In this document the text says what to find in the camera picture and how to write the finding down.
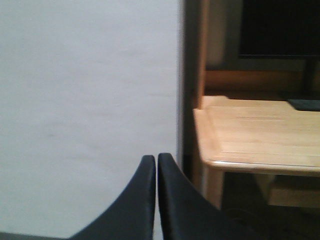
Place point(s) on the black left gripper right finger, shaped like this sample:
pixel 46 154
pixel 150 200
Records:
pixel 185 214

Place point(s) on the black monitor with stand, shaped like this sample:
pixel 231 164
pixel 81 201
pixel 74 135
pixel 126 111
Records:
pixel 284 29

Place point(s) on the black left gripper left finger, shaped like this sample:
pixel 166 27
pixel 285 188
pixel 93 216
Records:
pixel 131 216

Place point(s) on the wooden desk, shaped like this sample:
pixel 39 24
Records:
pixel 241 125

